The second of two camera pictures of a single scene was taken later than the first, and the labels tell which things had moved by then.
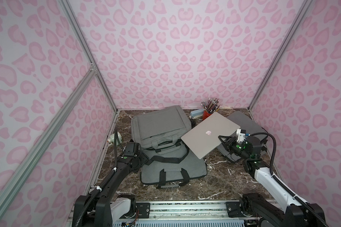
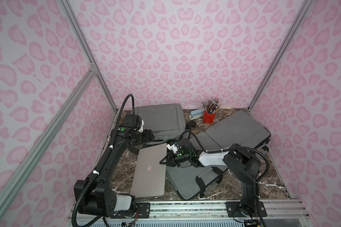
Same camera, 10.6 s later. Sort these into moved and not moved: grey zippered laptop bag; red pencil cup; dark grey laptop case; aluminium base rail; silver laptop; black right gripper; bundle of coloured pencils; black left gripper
Moved: black right gripper; grey zippered laptop bag; silver laptop; black left gripper
Not moved: bundle of coloured pencils; dark grey laptop case; aluminium base rail; red pencil cup
